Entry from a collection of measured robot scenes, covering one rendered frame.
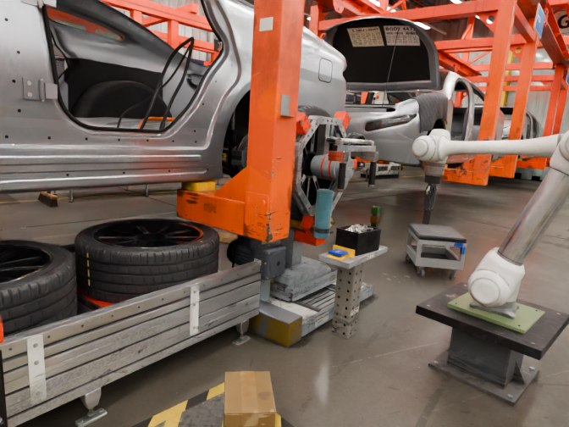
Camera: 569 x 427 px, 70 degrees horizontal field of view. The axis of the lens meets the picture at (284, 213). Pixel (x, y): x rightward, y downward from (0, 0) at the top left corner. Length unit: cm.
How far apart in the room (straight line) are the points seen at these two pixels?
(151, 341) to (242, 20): 170
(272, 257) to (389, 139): 294
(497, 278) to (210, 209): 134
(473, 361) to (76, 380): 160
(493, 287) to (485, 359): 43
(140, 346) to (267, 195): 81
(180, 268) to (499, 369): 143
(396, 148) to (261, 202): 318
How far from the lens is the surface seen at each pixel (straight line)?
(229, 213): 203
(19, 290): 152
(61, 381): 157
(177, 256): 180
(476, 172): 575
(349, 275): 210
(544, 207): 175
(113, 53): 400
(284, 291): 234
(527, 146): 193
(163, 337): 173
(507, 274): 178
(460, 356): 211
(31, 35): 185
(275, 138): 182
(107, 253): 183
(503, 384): 209
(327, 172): 222
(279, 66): 184
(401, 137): 487
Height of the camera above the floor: 103
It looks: 11 degrees down
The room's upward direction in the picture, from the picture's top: 4 degrees clockwise
